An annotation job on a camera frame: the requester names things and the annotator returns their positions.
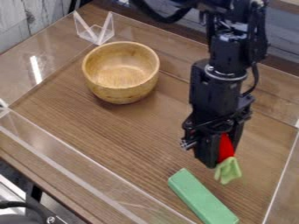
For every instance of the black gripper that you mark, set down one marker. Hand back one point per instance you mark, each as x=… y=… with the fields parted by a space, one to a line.
x=220 y=109

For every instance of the clear acrylic front panel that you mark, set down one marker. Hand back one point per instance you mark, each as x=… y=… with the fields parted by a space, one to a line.
x=100 y=196

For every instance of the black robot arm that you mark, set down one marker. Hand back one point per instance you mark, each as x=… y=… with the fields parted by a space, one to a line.
x=236 y=34

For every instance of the red plush strawberry green stem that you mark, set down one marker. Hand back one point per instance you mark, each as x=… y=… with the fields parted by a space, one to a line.
x=227 y=170

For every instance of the wooden bowl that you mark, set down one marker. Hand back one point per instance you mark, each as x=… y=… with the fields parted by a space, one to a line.
x=121 y=71

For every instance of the black device with cable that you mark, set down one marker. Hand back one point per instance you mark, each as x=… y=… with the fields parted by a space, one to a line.
x=23 y=212

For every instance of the clear acrylic corner bracket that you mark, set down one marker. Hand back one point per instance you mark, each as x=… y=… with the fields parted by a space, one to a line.
x=93 y=33

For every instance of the green rectangular block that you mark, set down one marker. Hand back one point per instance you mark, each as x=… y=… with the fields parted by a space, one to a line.
x=203 y=203

